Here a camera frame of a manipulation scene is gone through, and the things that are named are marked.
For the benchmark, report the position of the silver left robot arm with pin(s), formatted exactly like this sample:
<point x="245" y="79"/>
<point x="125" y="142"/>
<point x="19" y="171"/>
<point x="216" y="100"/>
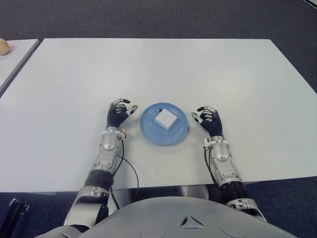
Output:
<point x="109" y="143"/>

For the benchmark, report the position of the white charger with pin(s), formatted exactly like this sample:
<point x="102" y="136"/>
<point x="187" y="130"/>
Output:
<point x="166" y="120"/>

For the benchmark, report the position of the beige round object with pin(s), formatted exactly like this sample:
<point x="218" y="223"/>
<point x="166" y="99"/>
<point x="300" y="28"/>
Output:
<point x="3" y="46"/>

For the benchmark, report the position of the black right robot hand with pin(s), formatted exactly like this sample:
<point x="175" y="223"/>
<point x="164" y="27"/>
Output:
<point x="214" y="124"/>

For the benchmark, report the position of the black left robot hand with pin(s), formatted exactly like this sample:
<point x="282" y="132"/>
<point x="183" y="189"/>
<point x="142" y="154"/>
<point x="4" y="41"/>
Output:
<point x="115" y="117"/>

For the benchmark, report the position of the grey robot torso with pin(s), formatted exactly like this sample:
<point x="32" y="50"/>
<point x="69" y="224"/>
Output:
<point x="161" y="218"/>

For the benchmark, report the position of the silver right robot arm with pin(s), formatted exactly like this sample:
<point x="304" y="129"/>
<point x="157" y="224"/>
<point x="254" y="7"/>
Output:
<point x="220" y="151"/>

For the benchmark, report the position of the blue plate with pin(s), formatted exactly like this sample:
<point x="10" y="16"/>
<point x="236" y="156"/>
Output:
<point x="151" y="131"/>

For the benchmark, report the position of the grey robot leg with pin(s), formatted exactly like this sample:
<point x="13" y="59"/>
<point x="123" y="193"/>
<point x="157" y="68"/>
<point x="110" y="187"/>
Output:
<point x="195" y="192"/>

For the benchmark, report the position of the black metal stand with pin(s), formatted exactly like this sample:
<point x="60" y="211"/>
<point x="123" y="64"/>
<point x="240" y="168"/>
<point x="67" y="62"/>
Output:
<point x="15" y="213"/>

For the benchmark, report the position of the white side table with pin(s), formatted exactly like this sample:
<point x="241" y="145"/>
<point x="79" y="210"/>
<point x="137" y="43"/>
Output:
<point x="15" y="62"/>

